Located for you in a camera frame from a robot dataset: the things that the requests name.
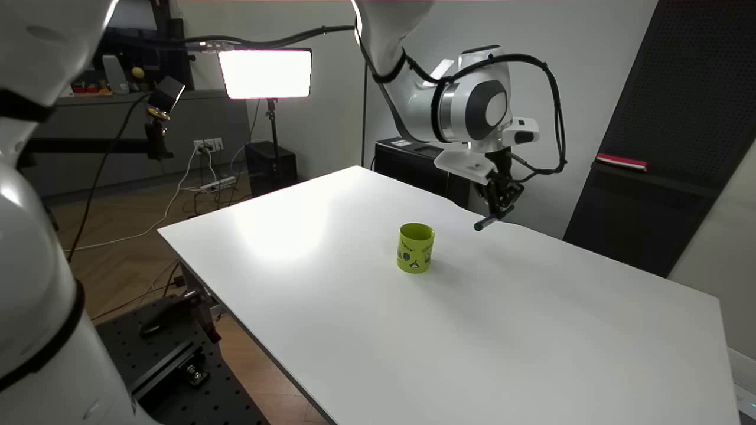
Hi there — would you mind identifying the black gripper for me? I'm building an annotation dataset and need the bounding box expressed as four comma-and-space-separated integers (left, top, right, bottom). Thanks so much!
479, 144, 530, 225

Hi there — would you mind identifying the black camera on mount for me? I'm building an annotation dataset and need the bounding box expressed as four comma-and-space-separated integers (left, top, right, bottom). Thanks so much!
144, 74, 188, 125

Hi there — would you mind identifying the white power cable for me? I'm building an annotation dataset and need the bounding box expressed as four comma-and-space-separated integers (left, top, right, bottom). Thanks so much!
75, 146, 220, 255

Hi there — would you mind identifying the tall black panel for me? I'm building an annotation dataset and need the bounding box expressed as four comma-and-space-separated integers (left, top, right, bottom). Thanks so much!
563, 0, 756, 280

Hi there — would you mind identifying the black perforated breadboard base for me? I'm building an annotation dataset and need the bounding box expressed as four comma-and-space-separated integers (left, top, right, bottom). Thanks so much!
92, 290, 272, 425

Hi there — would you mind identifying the small black box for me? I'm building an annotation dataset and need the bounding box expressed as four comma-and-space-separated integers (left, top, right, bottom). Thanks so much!
243, 140, 301, 199

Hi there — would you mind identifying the green printed mug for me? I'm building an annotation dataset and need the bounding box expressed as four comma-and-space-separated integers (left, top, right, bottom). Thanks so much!
394, 222, 437, 277

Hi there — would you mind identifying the white wall socket strip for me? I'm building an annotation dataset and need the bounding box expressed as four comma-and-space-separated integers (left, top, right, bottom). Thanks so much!
191, 137, 227, 156

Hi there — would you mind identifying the bright rectangular light panel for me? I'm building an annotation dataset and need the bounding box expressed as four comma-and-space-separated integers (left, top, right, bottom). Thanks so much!
216, 45, 316, 104

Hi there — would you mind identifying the pink label strip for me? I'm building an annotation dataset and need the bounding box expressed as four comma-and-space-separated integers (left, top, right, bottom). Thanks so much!
594, 152, 652, 176

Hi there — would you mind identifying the black light stand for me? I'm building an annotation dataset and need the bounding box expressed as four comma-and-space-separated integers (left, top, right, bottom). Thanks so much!
264, 99, 284, 149

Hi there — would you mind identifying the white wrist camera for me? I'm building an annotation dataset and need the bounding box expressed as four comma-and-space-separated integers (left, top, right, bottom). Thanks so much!
500, 115, 544, 146

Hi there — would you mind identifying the white floor power strip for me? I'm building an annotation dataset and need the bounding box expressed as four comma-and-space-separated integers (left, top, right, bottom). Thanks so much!
196, 173, 238, 197

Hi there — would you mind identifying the large black computer case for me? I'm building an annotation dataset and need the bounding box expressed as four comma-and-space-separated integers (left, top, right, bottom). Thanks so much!
373, 136, 474, 212

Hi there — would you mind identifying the thin black camera cable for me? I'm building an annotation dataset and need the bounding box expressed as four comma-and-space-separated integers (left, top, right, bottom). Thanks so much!
64, 93, 154, 268

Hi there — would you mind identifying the grey background counter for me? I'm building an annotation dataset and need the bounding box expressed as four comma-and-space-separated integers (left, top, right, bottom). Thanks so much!
30, 88, 253, 202

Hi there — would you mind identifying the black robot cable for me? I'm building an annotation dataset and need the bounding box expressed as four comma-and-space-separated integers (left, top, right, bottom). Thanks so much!
181, 21, 571, 184

